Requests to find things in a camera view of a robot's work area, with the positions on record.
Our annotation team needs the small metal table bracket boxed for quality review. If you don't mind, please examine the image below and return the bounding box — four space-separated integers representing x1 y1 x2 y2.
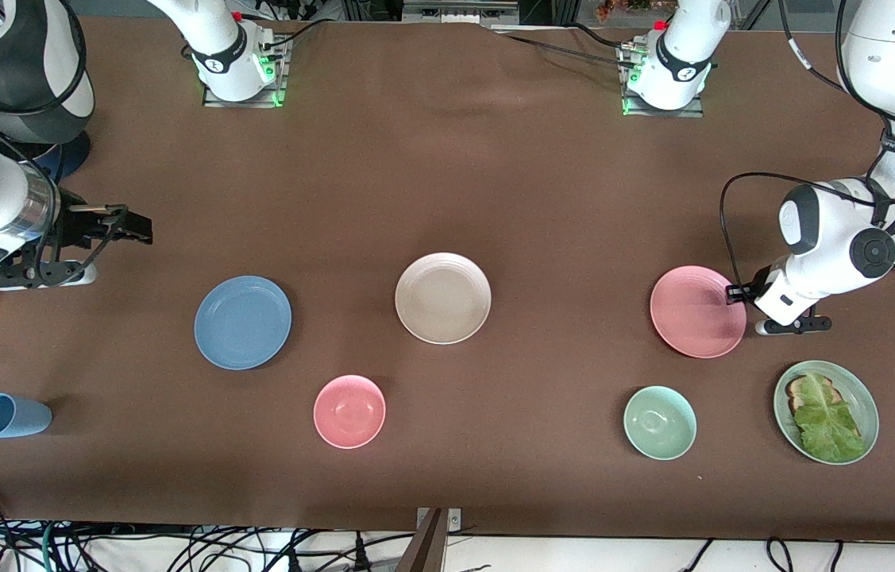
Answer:
415 507 462 531

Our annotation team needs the black base cable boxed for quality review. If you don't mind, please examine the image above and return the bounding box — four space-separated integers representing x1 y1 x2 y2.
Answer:
257 14 337 60
495 22 638 72

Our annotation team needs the green lettuce leaf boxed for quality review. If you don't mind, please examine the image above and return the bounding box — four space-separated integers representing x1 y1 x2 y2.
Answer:
791 372 866 463

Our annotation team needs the pink bowl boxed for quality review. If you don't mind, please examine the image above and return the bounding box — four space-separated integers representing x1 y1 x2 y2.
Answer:
313 374 387 450

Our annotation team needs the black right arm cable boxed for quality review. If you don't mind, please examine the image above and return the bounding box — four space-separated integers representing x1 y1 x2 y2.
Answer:
0 0 130 271

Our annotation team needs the mint green bowl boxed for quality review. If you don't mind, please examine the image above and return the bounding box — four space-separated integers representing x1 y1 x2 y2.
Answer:
623 385 698 462

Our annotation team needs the pink plate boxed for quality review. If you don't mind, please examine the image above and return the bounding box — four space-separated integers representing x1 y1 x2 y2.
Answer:
650 265 748 359

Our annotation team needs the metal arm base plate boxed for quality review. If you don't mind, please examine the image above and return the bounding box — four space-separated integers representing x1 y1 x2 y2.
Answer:
618 44 706 118
203 36 289 109

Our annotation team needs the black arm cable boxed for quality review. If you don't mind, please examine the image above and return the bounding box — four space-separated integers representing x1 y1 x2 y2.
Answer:
0 0 130 271
719 0 895 295

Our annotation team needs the mint green plate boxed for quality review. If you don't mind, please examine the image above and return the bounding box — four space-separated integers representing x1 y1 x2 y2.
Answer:
773 360 880 466

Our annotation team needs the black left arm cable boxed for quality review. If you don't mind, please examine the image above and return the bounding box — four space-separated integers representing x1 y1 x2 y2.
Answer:
719 0 895 295

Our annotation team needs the beige plate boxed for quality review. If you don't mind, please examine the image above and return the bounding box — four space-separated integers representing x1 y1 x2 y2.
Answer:
395 252 492 346

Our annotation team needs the brown bread slice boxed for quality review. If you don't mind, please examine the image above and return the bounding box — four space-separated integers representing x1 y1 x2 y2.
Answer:
785 375 842 414

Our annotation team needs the light blue cup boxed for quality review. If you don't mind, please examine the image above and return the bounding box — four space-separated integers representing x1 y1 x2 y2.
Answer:
0 392 53 440

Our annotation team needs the blue plate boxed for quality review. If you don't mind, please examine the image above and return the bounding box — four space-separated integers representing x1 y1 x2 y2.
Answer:
194 275 293 372

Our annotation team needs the aluminium frame beam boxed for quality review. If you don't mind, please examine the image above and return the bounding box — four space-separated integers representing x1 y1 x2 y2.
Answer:
402 0 521 26

